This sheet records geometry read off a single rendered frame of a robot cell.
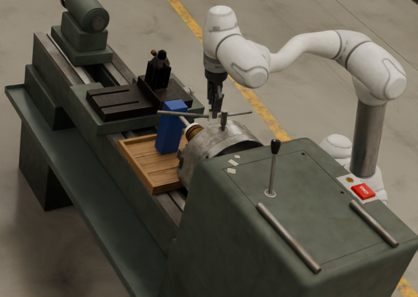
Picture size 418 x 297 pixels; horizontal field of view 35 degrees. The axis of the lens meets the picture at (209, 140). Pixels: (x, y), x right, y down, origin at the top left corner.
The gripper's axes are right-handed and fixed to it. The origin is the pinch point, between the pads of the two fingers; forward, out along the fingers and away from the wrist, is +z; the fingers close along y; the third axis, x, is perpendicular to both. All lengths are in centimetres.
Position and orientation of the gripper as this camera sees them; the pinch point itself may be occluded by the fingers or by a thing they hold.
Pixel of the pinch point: (213, 114)
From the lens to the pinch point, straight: 228.1
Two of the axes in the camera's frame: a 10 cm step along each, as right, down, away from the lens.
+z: -0.6, 7.3, 6.8
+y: 2.5, 6.7, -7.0
